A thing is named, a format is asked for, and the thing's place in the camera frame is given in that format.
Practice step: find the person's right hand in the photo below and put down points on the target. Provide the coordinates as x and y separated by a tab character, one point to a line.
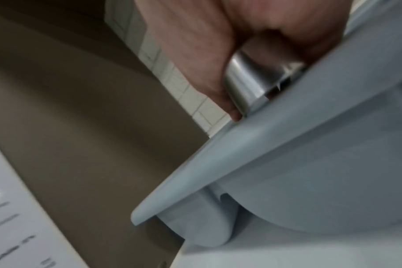
194	39

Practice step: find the steel tongs with label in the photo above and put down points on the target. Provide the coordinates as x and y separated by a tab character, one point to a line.
247	78

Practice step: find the grey plastic cutlery tray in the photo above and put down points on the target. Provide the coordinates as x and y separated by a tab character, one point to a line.
320	144

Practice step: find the brown cabinet panel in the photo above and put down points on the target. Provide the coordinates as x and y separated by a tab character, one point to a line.
88	130

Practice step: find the white and purple poster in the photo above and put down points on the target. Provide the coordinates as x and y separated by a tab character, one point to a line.
15	222

